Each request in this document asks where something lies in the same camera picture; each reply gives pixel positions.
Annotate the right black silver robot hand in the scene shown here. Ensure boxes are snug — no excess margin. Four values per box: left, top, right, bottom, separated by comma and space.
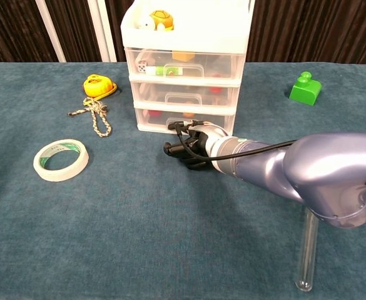
163, 124, 230, 171

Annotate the clear drawer with red ball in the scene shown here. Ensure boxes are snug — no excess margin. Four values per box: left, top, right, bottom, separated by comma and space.
134, 106, 236, 136

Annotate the clear drawer without marker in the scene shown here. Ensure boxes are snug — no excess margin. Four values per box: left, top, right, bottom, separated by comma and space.
130, 81, 241, 108

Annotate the clear drawer with marker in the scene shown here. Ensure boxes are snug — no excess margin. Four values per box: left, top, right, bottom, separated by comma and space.
125, 48, 245, 83

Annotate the green toy building block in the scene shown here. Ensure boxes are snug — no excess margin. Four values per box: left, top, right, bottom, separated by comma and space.
288, 71, 323, 107

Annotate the white plastic drawer cabinet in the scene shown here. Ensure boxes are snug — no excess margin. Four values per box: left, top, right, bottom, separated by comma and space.
120, 0, 255, 138

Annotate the orange turtle toy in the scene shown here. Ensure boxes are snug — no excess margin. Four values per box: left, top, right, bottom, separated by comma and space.
134, 10, 175, 32

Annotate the orange block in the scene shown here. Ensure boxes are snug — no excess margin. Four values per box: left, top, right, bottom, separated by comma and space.
172, 51, 195, 62

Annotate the green white marker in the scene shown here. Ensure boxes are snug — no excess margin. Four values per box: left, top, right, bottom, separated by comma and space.
145, 65, 185, 77

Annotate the yellow tape measure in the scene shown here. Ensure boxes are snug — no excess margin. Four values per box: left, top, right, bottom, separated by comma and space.
82, 74, 119, 99

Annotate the teal table cloth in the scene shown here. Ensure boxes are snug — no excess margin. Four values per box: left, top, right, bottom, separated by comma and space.
0, 61, 366, 300

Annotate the clear test tube white cap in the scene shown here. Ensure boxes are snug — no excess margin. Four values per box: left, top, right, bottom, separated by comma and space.
295, 209, 317, 293

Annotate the beige masking tape roll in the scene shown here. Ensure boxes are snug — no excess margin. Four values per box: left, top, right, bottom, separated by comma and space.
33, 138, 89, 183

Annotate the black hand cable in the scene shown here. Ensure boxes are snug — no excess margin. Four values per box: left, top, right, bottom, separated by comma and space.
168, 120, 297, 163

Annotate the braided beige rope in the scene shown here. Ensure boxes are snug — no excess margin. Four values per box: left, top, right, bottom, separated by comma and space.
66, 96, 113, 138

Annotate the white frame post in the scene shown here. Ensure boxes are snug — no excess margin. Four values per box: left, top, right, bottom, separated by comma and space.
34, 0, 67, 63
87, 0, 118, 63

